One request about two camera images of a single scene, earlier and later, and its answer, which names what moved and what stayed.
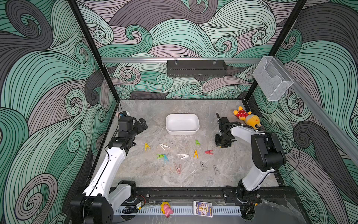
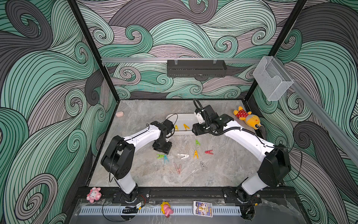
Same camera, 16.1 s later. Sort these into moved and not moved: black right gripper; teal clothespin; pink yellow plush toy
Moved: black right gripper
Not moved: teal clothespin; pink yellow plush toy
